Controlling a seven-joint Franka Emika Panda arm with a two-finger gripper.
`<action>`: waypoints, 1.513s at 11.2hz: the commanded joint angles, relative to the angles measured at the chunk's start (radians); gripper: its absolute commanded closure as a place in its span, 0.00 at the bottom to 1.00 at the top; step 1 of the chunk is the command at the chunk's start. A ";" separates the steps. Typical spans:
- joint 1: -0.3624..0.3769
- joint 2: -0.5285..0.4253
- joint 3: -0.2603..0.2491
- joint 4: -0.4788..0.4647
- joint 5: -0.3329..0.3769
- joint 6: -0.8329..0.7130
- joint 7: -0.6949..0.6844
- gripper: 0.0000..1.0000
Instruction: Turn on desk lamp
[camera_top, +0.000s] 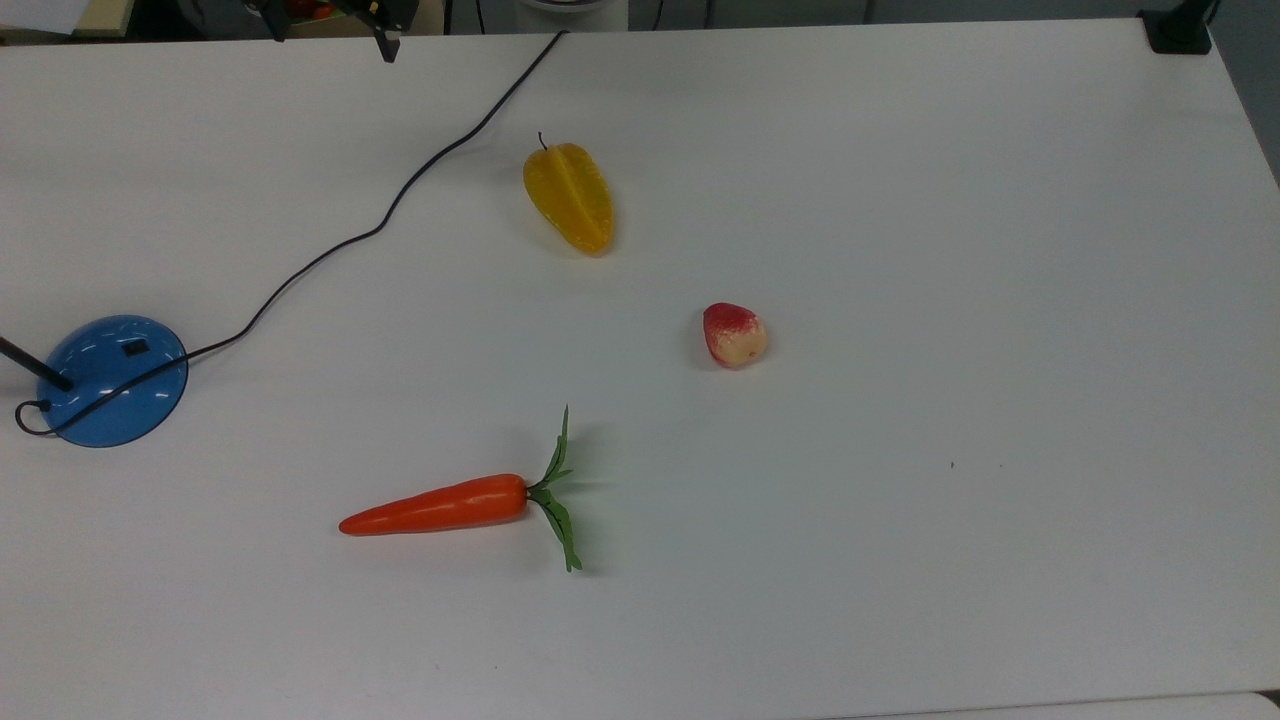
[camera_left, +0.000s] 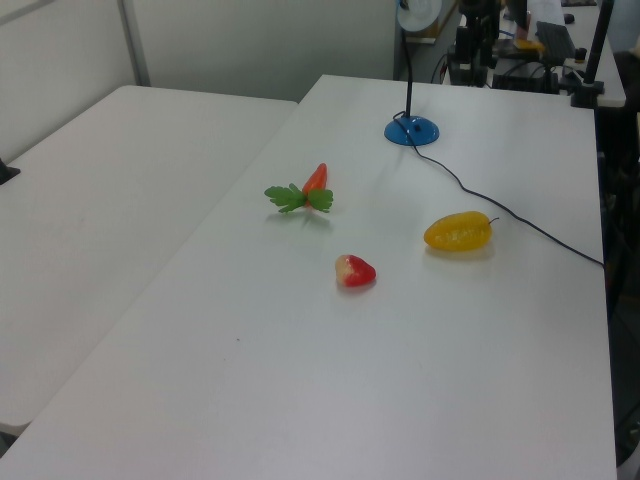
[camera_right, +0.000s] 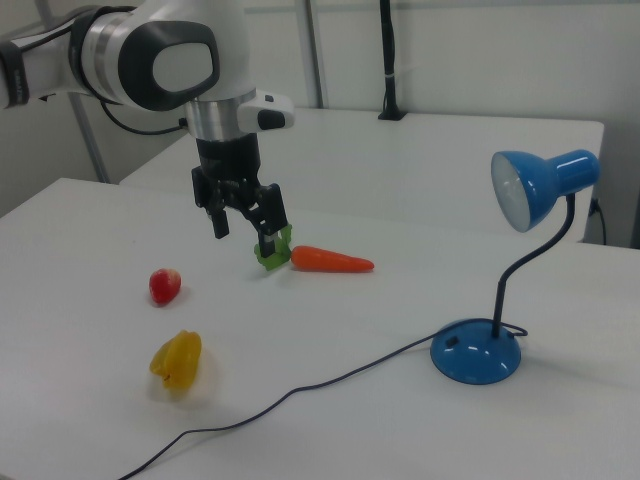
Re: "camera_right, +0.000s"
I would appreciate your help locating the black clamp pole stand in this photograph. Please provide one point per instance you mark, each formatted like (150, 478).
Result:
(389, 60)

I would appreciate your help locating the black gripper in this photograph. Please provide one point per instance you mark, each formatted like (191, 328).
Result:
(227, 160)

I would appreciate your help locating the yellow toy pepper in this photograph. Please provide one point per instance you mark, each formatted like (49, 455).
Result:
(177, 360)

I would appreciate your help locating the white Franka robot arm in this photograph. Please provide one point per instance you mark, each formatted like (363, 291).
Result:
(125, 60)

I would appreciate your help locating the blue desk lamp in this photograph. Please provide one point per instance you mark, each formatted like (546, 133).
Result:
(475, 356)

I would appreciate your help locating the orange toy carrot green leaves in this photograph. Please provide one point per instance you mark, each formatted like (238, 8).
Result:
(330, 260)

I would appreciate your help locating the red toy strawberry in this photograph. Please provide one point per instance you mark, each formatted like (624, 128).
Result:
(164, 287)

